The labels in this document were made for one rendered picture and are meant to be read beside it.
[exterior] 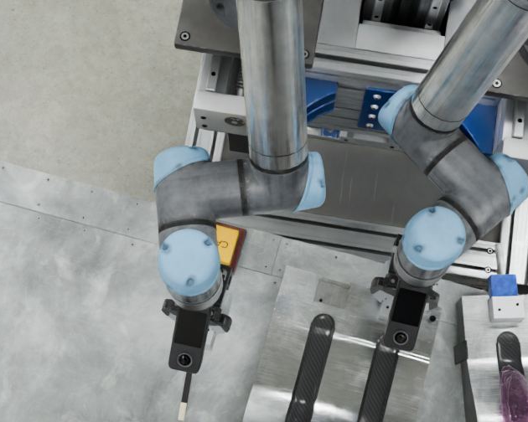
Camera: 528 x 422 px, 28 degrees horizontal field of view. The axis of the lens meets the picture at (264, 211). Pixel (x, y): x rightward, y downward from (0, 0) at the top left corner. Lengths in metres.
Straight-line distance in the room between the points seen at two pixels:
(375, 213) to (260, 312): 0.74
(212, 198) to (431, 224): 0.28
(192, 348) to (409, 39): 0.66
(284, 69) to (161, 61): 1.62
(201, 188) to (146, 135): 1.42
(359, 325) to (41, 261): 0.56
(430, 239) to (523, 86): 0.43
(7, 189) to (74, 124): 0.91
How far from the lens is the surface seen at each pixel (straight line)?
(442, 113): 1.37
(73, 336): 1.81
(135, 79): 2.81
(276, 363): 1.69
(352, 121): 1.96
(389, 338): 1.55
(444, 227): 1.35
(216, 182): 1.34
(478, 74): 1.31
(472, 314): 1.76
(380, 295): 1.64
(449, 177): 1.41
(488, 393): 1.72
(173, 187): 1.34
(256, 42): 1.20
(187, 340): 1.48
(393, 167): 2.50
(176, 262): 1.29
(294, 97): 1.25
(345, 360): 1.69
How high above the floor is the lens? 2.55
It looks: 73 degrees down
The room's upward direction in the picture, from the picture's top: straight up
